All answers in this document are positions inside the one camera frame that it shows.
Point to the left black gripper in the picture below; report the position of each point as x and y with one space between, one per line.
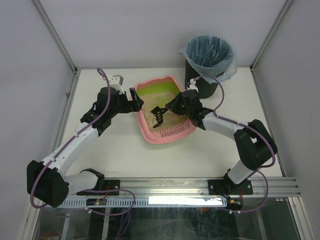
133 99

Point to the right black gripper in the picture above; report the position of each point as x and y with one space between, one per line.
170 106

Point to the black litter scoop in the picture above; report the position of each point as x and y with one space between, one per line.
158 112

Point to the pink green litter box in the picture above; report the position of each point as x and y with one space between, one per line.
157 92

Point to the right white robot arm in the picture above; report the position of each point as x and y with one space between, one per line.
255 146

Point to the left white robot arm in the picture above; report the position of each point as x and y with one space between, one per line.
47 179

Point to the beige cat litter pellets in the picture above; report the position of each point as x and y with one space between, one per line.
153 100

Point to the black trash bin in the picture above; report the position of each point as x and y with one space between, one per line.
205 89

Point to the blue plastic bin liner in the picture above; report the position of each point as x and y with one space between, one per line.
212 56

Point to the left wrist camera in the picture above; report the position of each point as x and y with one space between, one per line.
116 82

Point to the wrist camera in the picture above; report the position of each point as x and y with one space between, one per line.
191 85
116 82

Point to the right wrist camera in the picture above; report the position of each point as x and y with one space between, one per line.
191 85

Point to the white slotted cable duct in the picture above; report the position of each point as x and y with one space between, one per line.
145 202

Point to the left aluminium frame post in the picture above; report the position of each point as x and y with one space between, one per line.
54 34

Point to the aluminium frame post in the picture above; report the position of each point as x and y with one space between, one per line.
54 34
272 31

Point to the aluminium mounting rail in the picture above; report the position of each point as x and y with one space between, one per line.
255 187

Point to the right aluminium frame post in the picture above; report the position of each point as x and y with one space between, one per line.
272 31

